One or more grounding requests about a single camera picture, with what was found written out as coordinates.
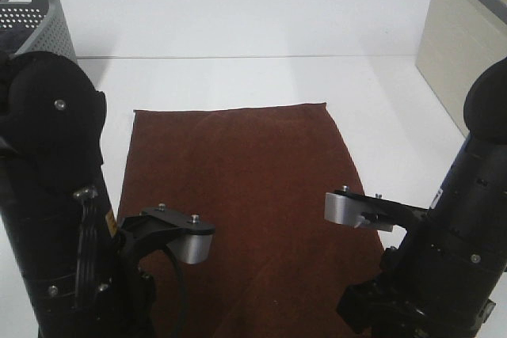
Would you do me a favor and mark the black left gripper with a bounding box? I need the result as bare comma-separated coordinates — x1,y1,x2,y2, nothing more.
94,230,158,337

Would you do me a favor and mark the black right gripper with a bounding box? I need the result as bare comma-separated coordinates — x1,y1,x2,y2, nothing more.
336,247,419,337

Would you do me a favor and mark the brown towel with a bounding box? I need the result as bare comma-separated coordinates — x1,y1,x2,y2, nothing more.
119,104,383,337

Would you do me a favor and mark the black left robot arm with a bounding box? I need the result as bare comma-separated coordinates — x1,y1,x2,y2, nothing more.
1,51,154,337

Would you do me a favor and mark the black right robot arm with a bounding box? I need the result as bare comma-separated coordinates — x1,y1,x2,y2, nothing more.
325,61,506,337

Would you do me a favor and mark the beige plastic storage bin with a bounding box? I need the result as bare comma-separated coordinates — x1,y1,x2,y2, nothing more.
416,0,506,135

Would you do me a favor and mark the grey perforated plastic basket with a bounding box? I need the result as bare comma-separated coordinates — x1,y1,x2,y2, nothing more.
1,0,77,62

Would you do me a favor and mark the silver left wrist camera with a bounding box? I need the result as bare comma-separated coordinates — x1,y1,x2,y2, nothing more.
120,206,215,264

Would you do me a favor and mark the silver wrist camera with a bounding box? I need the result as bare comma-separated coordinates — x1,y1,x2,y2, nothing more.
120,206,215,264
324,187,428,233

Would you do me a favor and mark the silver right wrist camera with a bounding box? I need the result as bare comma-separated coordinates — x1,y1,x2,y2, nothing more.
324,187,428,233

